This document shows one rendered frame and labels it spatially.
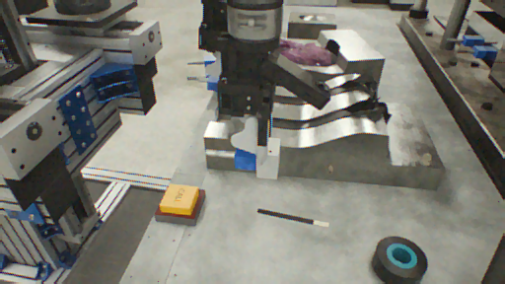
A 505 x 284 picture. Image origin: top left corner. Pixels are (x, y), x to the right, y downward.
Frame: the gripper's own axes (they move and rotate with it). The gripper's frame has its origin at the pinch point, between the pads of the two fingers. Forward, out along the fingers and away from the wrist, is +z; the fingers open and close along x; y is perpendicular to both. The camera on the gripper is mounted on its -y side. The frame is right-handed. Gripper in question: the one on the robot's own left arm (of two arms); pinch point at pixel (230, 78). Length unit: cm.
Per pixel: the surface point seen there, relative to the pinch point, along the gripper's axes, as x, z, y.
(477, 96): -28, 9, -76
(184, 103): -125, 121, 51
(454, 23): -68, 3, -76
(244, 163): 30.2, -4.9, -8.2
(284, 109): 4.6, 2.8, -14.6
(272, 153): 29.6, -8.1, -12.6
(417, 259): 40, -1, -39
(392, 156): 16.1, 0.2, -38.2
